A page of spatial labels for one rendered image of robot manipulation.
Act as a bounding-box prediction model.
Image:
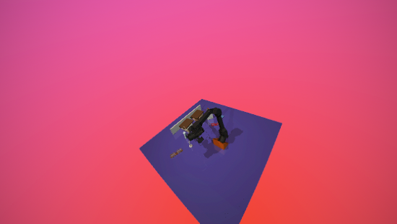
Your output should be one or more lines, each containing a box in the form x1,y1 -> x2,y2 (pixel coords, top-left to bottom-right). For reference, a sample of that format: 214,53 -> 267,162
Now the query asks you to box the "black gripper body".
188,126 -> 204,144

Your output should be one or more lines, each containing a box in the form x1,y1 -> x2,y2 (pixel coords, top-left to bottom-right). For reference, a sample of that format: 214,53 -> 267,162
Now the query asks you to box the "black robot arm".
188,108 -> 229,143

